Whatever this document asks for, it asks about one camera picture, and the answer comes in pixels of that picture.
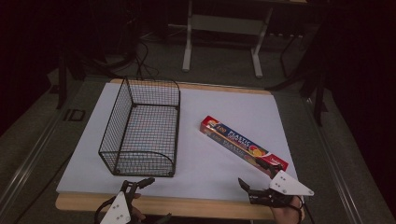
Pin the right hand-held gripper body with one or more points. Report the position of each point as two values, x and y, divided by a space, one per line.
281 190

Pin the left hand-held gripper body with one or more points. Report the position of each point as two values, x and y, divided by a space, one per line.
117 210

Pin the plastic wrap box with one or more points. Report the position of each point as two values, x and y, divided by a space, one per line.
239 144

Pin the person's left hand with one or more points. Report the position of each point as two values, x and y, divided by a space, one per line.
138 211

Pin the person's right hand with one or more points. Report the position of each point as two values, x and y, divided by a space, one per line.
288 214

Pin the white table cover sheet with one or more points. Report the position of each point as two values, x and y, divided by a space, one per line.
211 109

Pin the black stand leg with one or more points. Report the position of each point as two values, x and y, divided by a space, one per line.
62 84
319 99

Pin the black floor bracket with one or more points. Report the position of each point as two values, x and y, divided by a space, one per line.
74 115

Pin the white metal stand frame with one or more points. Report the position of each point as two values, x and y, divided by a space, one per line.
224 26

